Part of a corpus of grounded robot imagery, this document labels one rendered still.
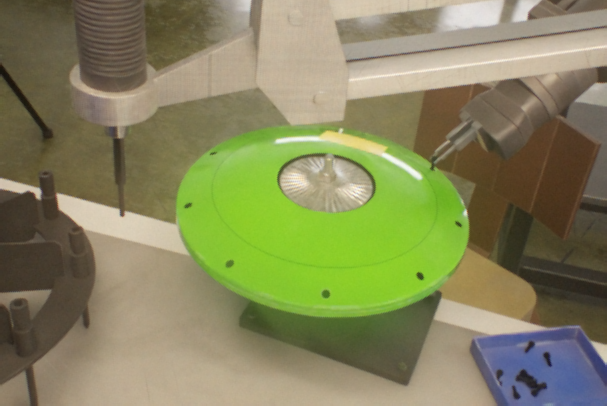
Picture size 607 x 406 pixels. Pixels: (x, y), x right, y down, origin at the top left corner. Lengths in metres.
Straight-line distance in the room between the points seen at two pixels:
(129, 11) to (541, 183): 1.14
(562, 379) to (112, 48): 0.67
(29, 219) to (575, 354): 0.62
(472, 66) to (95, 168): 2.32
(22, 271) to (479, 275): 0.86
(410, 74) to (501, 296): 1.04
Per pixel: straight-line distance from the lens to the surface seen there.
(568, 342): 1.07
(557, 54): 0.56
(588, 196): 2.46
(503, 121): 1.01
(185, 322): 1.01
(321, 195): 0.90
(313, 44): 0.51
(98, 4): 0.51
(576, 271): 2.39
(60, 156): 2.86
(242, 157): 0.96
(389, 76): 0.53
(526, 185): 1.59
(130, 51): 0.52
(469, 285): 1.55
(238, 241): 0.86
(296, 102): 0.53
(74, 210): 1.16
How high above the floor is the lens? 1.64
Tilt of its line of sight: 37 degrees down
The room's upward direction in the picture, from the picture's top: 7 degrees clockwise
